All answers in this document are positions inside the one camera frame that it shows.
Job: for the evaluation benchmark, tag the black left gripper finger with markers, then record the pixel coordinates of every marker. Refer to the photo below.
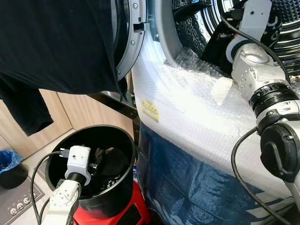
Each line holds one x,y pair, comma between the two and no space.
101,155

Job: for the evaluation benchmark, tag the black clothes pile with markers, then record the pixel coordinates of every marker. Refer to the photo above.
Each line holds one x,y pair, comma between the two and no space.
115,164

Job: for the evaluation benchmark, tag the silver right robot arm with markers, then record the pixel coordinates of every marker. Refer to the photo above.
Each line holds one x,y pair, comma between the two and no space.
255,70

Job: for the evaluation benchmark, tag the white front-load washing machine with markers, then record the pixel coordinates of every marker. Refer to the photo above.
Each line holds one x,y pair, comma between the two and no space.
166,28

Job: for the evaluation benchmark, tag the blue white package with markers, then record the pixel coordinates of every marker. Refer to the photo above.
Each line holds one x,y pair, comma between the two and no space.
136,172

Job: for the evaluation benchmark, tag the black plastic bucket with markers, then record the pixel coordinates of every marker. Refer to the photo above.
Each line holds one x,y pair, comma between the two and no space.
112,201

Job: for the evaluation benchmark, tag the light wooden cabinet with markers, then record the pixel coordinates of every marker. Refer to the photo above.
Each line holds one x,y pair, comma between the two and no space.
79,110

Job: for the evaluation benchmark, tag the black glossy ledge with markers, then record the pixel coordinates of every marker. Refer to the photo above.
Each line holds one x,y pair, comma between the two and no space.
115,104

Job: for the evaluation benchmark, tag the red plastic stool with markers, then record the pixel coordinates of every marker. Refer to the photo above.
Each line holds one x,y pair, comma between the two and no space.
93,219

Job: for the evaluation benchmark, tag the yellow sticker label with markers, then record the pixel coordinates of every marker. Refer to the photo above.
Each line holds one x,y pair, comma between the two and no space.
150,110

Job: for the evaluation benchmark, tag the black bin with blue bag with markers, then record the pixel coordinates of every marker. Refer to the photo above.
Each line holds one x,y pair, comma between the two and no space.
7,159

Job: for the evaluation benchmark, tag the blue plastic sheet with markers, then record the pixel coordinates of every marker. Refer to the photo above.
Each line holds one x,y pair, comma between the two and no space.
187,183

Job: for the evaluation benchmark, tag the clear bubble wrap sheet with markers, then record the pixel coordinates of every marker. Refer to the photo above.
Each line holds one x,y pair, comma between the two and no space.
197,122

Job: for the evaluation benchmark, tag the grey round washer door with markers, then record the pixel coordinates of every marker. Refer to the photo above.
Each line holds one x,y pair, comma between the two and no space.
133,47

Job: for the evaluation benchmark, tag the black hanging garment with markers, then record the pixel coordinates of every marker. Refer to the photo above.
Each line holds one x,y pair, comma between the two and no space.
51,42

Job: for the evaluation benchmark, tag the white tape piece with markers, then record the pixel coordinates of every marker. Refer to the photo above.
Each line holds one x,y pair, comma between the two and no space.
221,91

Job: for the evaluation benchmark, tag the steel washer drum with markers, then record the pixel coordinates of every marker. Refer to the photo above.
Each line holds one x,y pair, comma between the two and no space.
288,37

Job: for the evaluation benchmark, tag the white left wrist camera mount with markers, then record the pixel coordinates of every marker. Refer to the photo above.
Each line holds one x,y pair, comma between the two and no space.
77,159

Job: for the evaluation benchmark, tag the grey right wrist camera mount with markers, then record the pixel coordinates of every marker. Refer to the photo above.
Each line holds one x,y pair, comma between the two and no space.
255,18

